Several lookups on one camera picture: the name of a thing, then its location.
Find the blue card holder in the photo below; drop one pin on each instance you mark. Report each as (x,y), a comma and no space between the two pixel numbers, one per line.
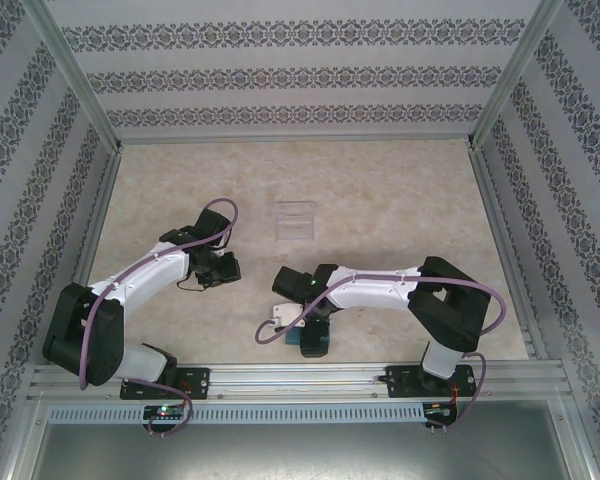
(292,337)

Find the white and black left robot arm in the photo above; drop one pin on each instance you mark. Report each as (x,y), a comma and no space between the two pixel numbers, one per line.
(150,277)

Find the small controller circuit board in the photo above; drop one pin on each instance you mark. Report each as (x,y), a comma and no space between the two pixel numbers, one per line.
(439,410)
(164,412)

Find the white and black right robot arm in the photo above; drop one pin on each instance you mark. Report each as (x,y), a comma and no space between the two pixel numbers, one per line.
(370,292)

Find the short aluminium frame bar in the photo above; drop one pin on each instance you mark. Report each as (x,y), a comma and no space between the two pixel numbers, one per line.
(585,440)
(25,440)

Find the aluminium side rail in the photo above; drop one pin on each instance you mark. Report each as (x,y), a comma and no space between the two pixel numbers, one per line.
(100,220)
(506,250)

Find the aluminium frame post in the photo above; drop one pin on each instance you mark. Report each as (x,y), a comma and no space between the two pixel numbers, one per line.
(514,75)
(76,75)

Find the grey metal panel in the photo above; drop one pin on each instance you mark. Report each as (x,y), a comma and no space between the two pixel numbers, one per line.
(300,455)

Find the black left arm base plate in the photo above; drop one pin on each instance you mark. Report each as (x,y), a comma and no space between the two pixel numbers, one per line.
(197,382)

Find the long aluminium mounting rail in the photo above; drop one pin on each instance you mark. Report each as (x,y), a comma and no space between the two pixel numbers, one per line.
(300,382)

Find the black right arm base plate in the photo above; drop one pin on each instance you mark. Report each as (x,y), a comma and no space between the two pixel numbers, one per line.
(399,385)

